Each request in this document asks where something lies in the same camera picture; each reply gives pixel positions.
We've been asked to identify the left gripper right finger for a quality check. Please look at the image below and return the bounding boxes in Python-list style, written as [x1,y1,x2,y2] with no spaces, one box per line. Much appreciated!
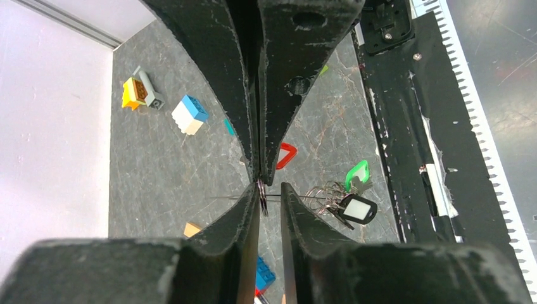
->
[281,182,531,303]

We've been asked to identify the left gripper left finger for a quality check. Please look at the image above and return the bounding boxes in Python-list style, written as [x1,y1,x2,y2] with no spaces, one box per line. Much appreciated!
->
[1,184,260,303]

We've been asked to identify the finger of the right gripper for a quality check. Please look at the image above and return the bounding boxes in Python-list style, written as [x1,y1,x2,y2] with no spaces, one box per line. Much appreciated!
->
[143,1,260,181]
[258,1,365,186]

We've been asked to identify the red key tag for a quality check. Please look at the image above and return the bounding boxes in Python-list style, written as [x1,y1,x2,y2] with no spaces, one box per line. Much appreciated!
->
[276,142,298,170]

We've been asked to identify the metal keyring plate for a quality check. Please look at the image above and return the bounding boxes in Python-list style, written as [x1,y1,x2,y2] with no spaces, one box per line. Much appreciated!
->
[209,194,329,200]

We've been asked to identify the small green cube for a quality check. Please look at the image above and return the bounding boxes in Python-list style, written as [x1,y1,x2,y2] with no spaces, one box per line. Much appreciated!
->
[319,65,329,75]

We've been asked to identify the orange wooden block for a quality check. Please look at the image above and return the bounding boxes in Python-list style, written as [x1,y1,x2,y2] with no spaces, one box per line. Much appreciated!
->
[183,222,202,238]

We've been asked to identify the red blue lego block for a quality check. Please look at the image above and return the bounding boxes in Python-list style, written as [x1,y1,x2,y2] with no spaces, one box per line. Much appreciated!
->
[255,256,275,299]

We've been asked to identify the black key fob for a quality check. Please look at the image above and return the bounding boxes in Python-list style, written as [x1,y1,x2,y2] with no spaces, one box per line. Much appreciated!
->
[327,193,378,230]

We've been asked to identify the white blue lego block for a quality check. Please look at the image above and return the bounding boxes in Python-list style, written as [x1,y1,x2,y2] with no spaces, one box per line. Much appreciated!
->
[172,95,209,136]

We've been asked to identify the grey lego piece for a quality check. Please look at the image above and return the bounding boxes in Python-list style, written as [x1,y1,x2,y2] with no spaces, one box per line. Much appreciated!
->
[132,66,165,110]

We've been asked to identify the green key tag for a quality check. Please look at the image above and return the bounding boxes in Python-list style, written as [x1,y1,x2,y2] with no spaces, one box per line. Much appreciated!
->
[344,160,370,191]

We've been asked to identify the teal wooden block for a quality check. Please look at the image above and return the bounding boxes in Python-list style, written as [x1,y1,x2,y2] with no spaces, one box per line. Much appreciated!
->
[224,119,235,136]

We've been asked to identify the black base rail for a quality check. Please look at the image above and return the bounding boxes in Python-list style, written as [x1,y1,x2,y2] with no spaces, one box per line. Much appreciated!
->
[352,0,525,269]

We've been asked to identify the white cable duct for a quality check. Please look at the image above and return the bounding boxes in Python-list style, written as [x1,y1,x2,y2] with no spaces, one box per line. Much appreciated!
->
[412,1,536,298]

